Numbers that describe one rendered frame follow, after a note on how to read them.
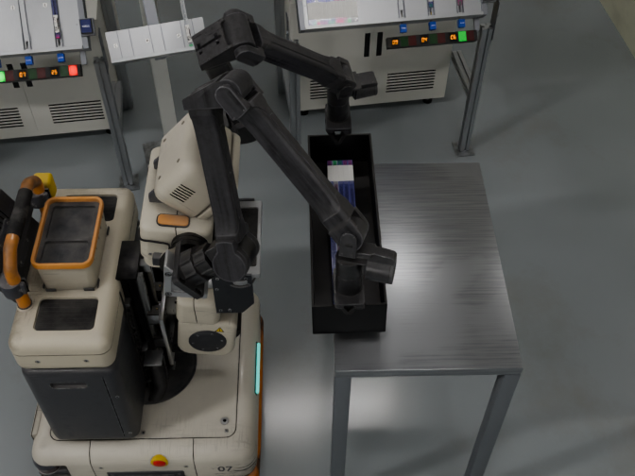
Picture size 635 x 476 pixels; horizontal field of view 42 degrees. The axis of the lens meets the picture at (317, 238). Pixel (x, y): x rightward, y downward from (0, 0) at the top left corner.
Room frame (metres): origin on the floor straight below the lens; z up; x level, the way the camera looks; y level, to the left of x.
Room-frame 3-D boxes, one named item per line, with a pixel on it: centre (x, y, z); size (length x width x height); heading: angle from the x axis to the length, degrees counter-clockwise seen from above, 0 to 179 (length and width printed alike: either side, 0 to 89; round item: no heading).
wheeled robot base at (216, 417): (1.35, 0.52, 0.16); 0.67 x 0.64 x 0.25; 92
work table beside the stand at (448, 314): (1.38, -0.26, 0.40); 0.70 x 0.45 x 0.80; 2
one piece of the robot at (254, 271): (1.36, 0.22, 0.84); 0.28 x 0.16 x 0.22; 2
